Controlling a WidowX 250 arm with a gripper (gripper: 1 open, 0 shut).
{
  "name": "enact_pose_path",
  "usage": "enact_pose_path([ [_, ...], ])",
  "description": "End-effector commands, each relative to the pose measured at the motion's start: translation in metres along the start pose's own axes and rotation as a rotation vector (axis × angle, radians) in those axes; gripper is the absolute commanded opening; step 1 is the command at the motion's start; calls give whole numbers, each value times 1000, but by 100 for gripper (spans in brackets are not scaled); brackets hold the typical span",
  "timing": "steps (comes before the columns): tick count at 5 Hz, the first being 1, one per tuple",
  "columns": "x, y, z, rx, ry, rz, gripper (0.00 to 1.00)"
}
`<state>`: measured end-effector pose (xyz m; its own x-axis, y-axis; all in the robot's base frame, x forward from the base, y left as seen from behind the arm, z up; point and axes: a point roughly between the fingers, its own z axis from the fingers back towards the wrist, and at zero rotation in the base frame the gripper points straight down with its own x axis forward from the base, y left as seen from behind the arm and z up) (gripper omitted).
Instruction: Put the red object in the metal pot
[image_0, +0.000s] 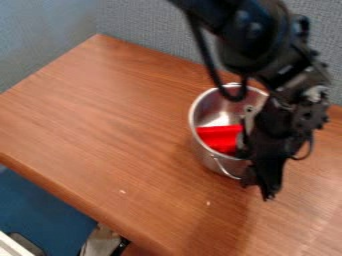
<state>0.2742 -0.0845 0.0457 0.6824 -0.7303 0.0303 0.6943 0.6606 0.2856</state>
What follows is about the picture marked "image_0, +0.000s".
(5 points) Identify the red plastic block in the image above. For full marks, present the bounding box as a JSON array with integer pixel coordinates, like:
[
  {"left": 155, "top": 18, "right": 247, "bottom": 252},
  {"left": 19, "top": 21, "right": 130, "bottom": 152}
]
[{"left": 195, "top": 124, "right": 243, "bottom": 156}]

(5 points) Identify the grey table leg bracket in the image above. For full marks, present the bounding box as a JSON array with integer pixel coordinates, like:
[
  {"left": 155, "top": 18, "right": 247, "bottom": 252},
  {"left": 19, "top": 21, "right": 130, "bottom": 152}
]
[{"left": 77, "top": 223, "right": 131, "bottom": 256}]

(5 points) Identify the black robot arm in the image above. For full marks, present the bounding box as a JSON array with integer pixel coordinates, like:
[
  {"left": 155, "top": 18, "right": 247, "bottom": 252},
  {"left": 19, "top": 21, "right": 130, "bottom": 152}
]
[{"left": 167, "top": 0, "right": 331, "bottom": 200}]

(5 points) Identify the stainless steel pot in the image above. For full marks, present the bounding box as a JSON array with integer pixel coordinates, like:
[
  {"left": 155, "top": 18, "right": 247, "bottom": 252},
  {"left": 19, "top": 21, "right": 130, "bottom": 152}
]
[{"left": 188, "top": 87, "right": 267, "bottom": 180}]

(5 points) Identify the white and black floor object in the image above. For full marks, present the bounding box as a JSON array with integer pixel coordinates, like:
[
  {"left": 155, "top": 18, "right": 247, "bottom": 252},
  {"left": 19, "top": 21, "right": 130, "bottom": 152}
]
[{"left": 0, "top": 231, "right": 45, "bottom": 256}]

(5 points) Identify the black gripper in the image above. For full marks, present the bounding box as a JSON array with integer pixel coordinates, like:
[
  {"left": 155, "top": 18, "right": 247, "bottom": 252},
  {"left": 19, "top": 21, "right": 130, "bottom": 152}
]
[{"left": 235, "top": 98, "right": 313, "bottom": 201}]

